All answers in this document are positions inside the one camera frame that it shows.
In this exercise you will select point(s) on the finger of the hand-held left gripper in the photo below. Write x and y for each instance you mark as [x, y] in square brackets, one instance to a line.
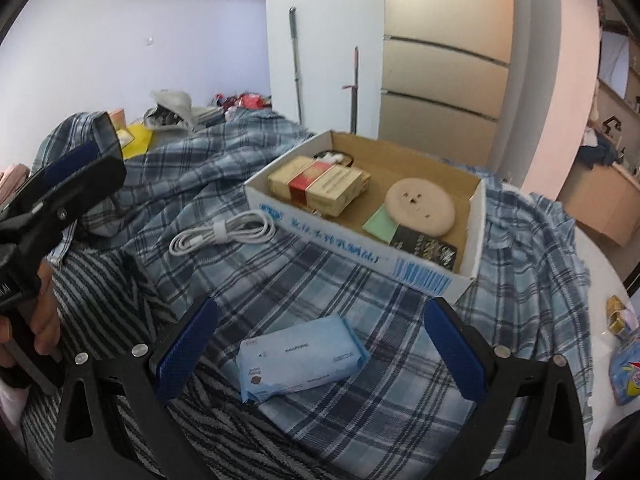
[85, 185]
[70, 160]

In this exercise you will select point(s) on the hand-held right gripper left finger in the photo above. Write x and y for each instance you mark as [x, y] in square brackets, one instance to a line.
[187, 350]

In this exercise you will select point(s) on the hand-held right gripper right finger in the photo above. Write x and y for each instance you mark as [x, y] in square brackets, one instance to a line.
[457, 355]

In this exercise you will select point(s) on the black patterned packet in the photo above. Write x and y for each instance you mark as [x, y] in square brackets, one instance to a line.
[425, 250]

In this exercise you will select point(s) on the blue wet wipes pack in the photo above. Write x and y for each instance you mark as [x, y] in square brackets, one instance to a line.
[300, 365]

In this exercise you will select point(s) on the blue plaid shirt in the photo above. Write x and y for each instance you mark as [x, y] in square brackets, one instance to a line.
[350, 310]

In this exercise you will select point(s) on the white cardboard box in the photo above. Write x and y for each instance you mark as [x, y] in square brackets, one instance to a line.
[350, 245]

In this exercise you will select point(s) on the round beige sponge pad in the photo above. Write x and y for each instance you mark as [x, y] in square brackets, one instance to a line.
[420, 205]

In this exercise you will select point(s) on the beige carton with red label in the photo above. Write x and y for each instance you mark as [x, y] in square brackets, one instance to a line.
[320, 185]

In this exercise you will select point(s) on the person's left hand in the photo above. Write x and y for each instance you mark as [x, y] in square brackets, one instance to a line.
[46, 320]

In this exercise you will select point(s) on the pink box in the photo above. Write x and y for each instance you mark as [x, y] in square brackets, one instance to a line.
[117, 117]

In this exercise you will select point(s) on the yellow paper bag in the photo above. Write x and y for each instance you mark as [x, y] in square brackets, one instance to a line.
[137, 142]

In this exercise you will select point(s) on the dark striped cloth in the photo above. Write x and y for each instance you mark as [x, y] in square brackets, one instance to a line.
[100, 285]

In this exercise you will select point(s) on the grey cloth bag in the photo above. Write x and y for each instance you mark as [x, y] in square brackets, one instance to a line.
[175, 102]

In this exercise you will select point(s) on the green card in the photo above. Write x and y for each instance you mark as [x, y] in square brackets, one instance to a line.
[380, 225]

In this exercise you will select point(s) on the yellow snack packet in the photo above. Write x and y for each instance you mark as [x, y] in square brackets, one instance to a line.
[620, 317]

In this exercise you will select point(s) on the blue printed packet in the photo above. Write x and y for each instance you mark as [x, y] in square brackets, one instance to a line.
[627, 375]

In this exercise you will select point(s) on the red plastic bag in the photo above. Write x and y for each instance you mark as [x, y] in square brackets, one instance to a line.
[245, 100]

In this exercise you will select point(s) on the dark rounded object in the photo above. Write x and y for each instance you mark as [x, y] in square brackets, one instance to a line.
[620, 440]

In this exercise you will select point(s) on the beige kitchen cabinet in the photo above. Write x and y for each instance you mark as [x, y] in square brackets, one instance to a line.
[595, 200]

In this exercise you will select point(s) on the beige refrigerator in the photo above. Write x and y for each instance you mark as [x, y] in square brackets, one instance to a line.
[440, 110]

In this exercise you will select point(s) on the dark blue cloth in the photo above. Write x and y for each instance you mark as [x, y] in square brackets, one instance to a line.
[600, 152]

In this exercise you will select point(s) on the black faucet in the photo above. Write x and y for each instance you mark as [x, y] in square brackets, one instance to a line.
[612, 124]

